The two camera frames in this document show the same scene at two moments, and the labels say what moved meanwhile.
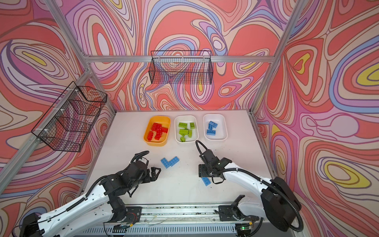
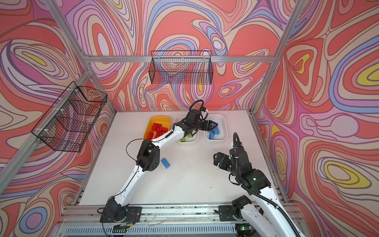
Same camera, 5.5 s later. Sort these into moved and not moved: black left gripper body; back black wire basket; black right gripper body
Moved: black right gripper body; black left gripper body
Not moved: back black wire basket
